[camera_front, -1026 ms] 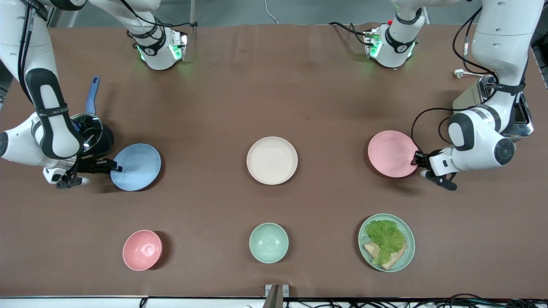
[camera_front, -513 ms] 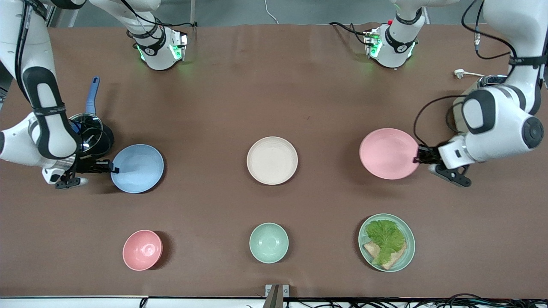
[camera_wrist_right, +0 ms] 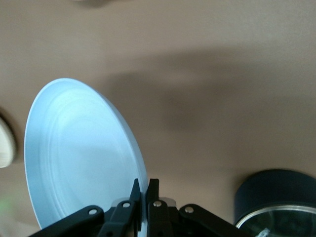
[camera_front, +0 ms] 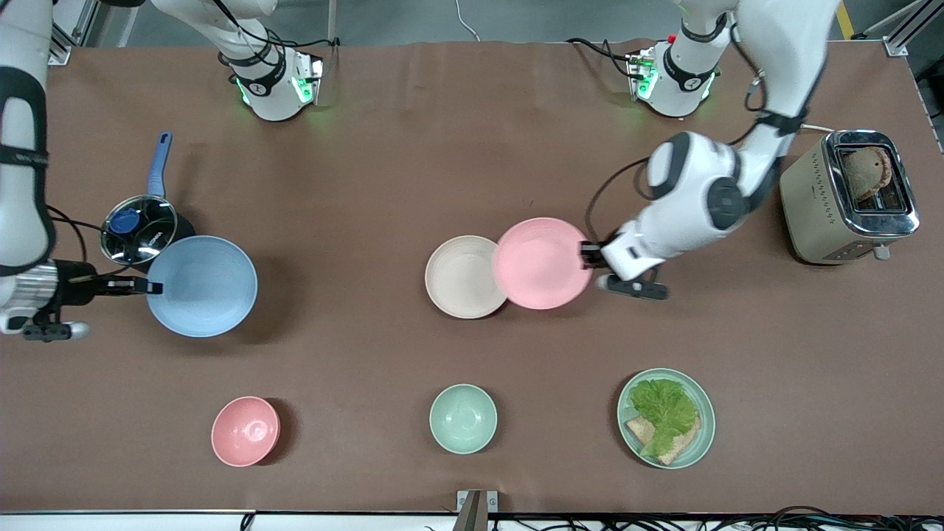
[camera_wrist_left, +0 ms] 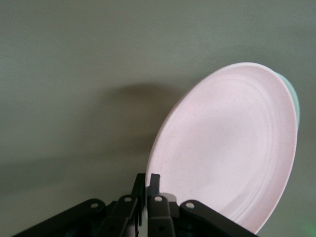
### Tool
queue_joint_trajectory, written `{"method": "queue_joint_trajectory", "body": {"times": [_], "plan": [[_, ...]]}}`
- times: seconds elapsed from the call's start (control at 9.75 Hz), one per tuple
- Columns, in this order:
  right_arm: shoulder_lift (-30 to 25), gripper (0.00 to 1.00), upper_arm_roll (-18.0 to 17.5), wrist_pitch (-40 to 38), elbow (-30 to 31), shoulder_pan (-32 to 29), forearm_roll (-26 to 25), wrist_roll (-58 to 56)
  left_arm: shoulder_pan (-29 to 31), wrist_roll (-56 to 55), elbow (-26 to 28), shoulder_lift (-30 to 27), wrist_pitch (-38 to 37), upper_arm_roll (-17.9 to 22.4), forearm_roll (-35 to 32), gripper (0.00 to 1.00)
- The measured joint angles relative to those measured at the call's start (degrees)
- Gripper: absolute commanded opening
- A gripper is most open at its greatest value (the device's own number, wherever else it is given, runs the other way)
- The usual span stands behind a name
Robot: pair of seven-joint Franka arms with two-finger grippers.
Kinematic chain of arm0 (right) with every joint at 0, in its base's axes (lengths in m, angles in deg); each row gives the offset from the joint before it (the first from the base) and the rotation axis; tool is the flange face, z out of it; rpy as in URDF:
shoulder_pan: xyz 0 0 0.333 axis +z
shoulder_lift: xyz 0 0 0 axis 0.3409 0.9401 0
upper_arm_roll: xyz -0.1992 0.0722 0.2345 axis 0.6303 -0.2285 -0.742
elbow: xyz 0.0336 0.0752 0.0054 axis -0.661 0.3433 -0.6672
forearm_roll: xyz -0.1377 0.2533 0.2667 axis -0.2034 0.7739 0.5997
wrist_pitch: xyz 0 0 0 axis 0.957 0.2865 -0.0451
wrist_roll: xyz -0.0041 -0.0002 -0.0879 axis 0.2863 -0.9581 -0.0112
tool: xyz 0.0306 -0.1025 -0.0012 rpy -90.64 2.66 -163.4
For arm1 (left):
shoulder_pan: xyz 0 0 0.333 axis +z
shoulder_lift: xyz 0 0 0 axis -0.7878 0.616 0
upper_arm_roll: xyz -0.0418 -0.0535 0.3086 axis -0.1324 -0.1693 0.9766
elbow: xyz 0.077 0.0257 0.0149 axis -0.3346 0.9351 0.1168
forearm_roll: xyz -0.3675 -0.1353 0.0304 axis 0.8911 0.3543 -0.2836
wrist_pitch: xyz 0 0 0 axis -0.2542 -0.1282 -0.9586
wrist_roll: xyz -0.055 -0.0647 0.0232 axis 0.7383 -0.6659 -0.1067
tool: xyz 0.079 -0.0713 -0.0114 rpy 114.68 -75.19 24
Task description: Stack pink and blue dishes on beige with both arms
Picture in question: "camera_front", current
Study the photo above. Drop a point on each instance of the glass lid with blue knob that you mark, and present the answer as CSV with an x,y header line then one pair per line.
x,y
136,228

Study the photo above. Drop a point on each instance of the brown round bread slice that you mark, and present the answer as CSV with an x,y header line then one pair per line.
x,y
864,175

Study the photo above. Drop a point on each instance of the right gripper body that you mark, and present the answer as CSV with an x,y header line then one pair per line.
x,y
74,282

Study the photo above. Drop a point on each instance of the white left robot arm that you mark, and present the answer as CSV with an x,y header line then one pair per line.
x,y
782,44

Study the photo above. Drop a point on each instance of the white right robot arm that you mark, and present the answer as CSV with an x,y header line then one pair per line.
x,y
269,96

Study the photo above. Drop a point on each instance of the aluminium frame profile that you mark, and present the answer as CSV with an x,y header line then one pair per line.
x,y
896,46
74,29

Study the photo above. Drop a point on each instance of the small green deep bowl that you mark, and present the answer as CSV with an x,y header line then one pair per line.
x,y
463,419

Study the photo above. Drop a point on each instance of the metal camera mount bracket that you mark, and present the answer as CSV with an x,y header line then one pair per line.
x,y
476,509

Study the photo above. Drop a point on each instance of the pink shallow bowl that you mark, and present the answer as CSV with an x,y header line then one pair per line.
x,y
542,263

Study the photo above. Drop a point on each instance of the beige chrome toaster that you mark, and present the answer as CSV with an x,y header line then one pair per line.
x,y
811,214

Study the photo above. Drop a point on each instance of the blue shallow bowl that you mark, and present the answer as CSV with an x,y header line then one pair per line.
x,y
203,287

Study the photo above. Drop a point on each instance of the toasted bread slice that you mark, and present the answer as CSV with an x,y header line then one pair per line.
x,y
682,446

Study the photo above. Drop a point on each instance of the green lettuce leaf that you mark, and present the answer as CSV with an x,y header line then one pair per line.
x,y
664,409

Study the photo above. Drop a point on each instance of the beige shallow bowl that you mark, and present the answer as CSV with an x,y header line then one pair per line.
x,y
461,276

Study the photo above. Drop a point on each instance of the small pink deep bowl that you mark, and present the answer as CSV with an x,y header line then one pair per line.
x,y
245,431

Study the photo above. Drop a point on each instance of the green plate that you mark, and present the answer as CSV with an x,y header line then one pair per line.
x,y
704,428

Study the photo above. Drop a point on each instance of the metal base bracket green light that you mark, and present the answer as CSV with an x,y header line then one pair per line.
x,y
308,80
640,74

